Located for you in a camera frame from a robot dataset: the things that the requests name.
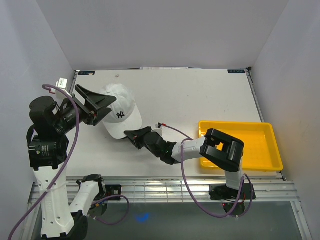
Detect aluminium frame rail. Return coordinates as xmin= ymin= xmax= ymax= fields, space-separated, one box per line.
xmin=105 ymin=178 xmax=300 ymax=204

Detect yellow plastic tray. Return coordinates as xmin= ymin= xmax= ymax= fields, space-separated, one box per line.
xmin=198 ymin=120 xmax=284 ymax=172

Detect black corner label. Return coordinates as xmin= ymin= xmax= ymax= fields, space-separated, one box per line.
xmin=227 ymin=69 xmax=246 ymax=74
xmin=78 ymin=71 xmax=96 ymax=76

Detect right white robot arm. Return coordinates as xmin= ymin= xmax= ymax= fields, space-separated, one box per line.
xmin=124 ymin=126 xmax=245 ymax=199

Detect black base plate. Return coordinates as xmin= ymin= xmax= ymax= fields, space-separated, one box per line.
xmin=209 ymin=183 xmax=252 ymax=201
xmin=105 ymin=184 xmax=122 ymax=201

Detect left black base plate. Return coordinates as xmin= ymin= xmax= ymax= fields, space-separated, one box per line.
xmin=105 ymin=184 xmax=122 ymax=201

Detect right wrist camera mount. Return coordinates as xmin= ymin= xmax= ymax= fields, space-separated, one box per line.
xmin=151 ymin=122 xmax=167 ymax=136

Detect white baseball cap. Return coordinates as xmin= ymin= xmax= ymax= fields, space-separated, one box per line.
xmin=99 ymin=83 xmax=143 ymax=140

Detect left black corner label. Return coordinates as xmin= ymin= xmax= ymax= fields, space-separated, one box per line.
xmin=78 ymin=71 xmax=96 ymax=76

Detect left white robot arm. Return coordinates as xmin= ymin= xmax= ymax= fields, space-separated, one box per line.
xmin=27 ymin=84 xmax=117 ymax=240

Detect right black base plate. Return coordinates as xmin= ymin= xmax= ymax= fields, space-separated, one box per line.
xmin=209 ymin=183 xmax=252 ymax=201

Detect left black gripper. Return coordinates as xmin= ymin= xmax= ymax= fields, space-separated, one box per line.
xmin=54 ymin=84 xmax=117 ymax=133

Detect right black corner label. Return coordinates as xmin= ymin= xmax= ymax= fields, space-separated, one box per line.
xmin=227 ymin=69 xmax=246 ymax=74

